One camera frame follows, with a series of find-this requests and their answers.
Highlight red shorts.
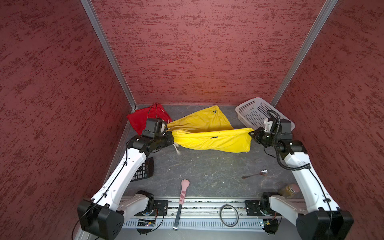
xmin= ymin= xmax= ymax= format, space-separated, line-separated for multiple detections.
xmin=127 ymin=103 xmax=173 ymax=135

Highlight yellow shorts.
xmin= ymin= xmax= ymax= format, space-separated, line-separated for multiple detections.
xmin=167 ymin=106 xmax=253 ymax=153

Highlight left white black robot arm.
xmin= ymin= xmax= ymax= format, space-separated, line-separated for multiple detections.
xmin=77 ymin=132 xmax=174 ymax=240

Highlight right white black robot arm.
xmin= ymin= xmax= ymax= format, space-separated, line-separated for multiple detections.
xmin=249 ymin=127 xmax=354 ymax=240

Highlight white plastic basket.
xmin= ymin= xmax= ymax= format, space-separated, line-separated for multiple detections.
xmin=235 ymin=98 xmax=289 ymax=130

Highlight metal spoon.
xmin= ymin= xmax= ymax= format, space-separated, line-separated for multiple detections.
xmin=242 ymin=169 xmax=269 ymax=180

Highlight black calculator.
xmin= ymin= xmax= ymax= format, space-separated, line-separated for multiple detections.
xmin=131 ymin=157 xmax=155 ymax=182

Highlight small glass jar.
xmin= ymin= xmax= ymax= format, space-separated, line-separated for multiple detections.
xmin=279 ymin=184 xmax=301 ymax=198

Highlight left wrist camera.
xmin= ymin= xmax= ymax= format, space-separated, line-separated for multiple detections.
xmin=142 ymin=119 xmax=167 ymax=139

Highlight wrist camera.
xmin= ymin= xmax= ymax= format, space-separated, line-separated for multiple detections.
xmin=264 ymin=118 xmax=295 ymax=141
xmin=142 ymin=119 xmax=167 ymax=139

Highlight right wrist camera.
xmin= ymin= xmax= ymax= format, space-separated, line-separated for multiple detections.
xmin=264 ymin=118 xmax=295 ymax=141

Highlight pink cat-paw handled knife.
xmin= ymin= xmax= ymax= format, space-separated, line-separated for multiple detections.
xmin=173 ymin=179 xmax=190 ymax=231

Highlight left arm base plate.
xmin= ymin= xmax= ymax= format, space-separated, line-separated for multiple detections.
xmin=141 ymin=200 xmax=169 ymax=216

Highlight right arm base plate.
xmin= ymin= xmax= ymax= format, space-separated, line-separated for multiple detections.
xmin=245 ymin=200 xmax=271 ymax=217

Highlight black rubber ring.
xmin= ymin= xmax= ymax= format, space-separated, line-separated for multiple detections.
xmin=219 ymin=203 xmax=240 ymax=228

